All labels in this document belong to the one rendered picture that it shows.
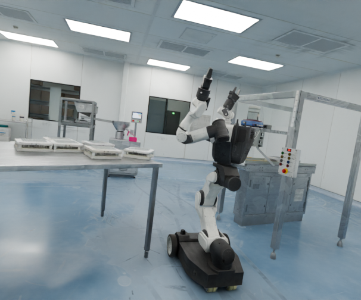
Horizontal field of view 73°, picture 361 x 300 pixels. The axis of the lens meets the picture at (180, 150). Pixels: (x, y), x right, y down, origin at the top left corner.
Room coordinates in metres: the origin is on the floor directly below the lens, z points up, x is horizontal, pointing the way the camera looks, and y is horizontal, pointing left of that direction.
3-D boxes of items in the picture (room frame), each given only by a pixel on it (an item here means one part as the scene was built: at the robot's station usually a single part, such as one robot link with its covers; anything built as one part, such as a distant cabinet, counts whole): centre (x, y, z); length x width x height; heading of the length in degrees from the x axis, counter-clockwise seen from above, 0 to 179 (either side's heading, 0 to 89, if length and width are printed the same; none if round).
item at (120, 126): (5.15, 1.26, 0.95); 0.49 x 0.36 x 0.37; 106
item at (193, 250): (1.98, -0.35, 0.19); 0.64 x 0.52 x 0.33; 17
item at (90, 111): (5.42, 2.08, 0.75); 1.43 x 1.06 x 1.50; 106
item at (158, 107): (7.95, 0.52, 1.43); 1.38 x 0.01 x 1.16; 106
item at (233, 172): (1.88, -0.38, 0.86); 0.28 x 0.13 x 0.18; 17
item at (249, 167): (3.35, -1.35, 0.79); 1.30 x 0.29 x 0.10; 116
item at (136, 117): (5.30, 1.03, 1.07); 0.23 x 0.10 x 0.62; 106
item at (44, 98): (7.05, 3.77, 1.43); 1.32 x 0.01 x 1.11; 106
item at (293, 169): (2.24, -1.02, 0.99); 0.17 x 0.06 x 0.26; 26
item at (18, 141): (1.98, 1.21, 0.93); 0.25 x 0.24 x 0.02; 40
